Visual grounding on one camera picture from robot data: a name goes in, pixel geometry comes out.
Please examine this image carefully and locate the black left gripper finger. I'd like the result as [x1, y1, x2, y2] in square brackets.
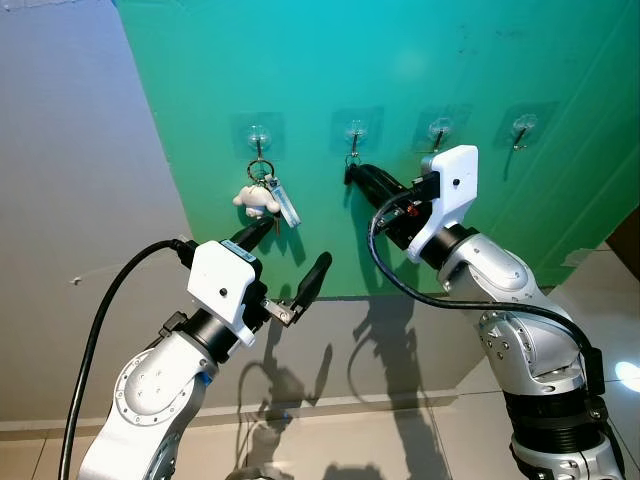
[232, 215, 277, 251]
[290, 252, 333, 319]

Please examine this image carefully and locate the keychain with white plush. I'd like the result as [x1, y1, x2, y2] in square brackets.
[233, 158, 302, 233]

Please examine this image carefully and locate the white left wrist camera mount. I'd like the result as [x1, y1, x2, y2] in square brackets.
[187, 240, 267, 352]

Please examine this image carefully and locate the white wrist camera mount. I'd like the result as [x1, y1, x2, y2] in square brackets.
[405, 145, 480, 264]
[187, 240, 267, 352]

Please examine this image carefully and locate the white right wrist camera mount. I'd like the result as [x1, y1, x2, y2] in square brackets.
[405, 145, 480, 264]

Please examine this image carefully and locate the clear adhesive wall hook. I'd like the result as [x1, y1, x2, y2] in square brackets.
[331, 105, 384, 167]
[415, 105, 472, 153]
[502, 100, 557, 154]
[232, 112, 287, 163]

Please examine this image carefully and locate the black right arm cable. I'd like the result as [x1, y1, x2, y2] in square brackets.
[367, 190, 603, 393]

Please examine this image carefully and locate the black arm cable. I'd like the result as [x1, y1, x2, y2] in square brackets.
[60, 238, 197, 480]
[367, 190, 603, 393]

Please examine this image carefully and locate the green wall board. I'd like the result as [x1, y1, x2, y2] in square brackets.
[115, 0, 640, 301]

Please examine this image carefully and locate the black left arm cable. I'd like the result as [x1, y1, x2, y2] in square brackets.
[60, 238, 197, 480]

